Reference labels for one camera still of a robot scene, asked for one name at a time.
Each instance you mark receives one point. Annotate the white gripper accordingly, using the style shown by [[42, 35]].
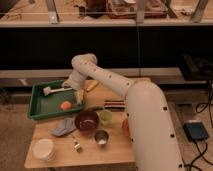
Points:
[[76, 81]]

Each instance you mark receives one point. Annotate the orange apple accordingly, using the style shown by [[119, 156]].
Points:
[[66, 105]]

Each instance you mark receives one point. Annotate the red object behind arm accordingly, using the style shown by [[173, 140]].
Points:
[[125, 127]]

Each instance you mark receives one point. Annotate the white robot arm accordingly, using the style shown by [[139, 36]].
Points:
[[151, 128]]

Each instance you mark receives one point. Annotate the purple bowl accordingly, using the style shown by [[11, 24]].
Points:
[[87, 121]]

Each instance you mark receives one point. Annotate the yellow banana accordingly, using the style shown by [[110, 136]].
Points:
[[92, 85]]

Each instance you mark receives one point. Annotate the gray crumpled cloth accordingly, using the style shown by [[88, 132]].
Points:
[[65, 127]]

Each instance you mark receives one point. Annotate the white dish brush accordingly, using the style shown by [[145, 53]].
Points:
[[48, 90]]

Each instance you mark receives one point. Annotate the light green cup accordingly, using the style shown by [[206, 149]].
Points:
[[105, 117]]

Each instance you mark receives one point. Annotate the striped sponge block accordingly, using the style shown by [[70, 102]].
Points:
[[114, 104]]

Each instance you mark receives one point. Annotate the green plastic tray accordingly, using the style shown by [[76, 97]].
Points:
[[45, 107]]

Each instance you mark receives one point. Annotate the small metal cup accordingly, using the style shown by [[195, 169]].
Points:
[[101, 137]]

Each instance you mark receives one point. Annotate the blue foot pedal box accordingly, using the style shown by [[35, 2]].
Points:
[[195, 131]]

